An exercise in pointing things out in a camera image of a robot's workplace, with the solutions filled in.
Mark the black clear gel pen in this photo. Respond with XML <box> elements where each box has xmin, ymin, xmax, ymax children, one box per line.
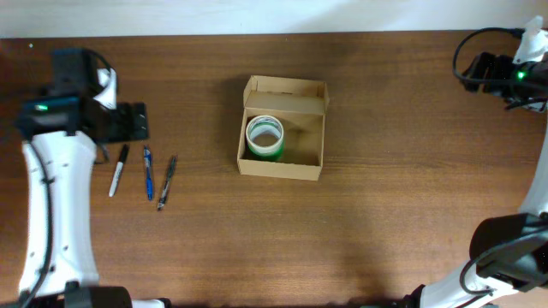
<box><xmin>157</xmin><ymin>156</ymin><xmax>177</xmax><ymax>211</ymax></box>

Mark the green tape roll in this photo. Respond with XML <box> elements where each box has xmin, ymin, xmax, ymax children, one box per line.
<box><xmin>247</xmin><ymin>140</ymin><xmax>285</xmax><ymax>162</ymax></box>

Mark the open cardboard box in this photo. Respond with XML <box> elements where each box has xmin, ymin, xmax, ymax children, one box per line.
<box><xmin>237</xmin><ymin>75</ymin><xmax>330</xmax><ymax>181</ymax></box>

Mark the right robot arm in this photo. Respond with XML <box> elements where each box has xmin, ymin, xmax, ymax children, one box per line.
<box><xmin>398</xmin><ymin>51</ymin><xmax>547</xmax><ymax>308</ymax></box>

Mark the cream masking tape roll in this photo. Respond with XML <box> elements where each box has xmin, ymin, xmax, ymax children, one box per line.
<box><xmin>245</xmin><ymin>115</ymin><xmax>285</xmax><ymax>146</ymax></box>

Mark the blue gel pen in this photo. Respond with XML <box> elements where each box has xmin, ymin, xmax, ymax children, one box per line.
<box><xmin>144</xmin><ymin>145</ymin><xmax>154</xmax><ymax>201</ymax></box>

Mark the black and white permanent marker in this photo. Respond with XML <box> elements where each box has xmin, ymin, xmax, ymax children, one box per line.
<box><xmin>108</xmin><ymin>144</ymin><xmax>129</xmax><ymax>198</ymax></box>

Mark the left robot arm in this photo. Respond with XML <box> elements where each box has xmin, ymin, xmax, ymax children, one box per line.
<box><xmin>12</xmin><ymin>48</ymin><xmax>172</xmax><ymax>307</ymax></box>

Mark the right black cable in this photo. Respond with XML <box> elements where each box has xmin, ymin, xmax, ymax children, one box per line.
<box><xmin>452</xmin><ymin>27</ymin><xmax>548</xmax><ymax>112</ymax></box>

